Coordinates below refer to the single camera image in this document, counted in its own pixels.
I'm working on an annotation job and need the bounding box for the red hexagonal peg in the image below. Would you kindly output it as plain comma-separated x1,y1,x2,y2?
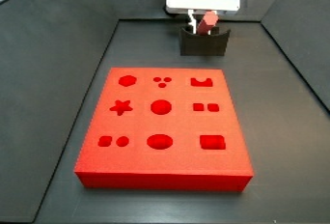
197,11,218,35

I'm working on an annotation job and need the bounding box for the black curved holder stand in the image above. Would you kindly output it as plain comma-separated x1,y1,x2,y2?
179,26,231,56

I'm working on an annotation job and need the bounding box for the red shape-sorter block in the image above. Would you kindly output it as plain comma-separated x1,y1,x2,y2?
75,68,254,192

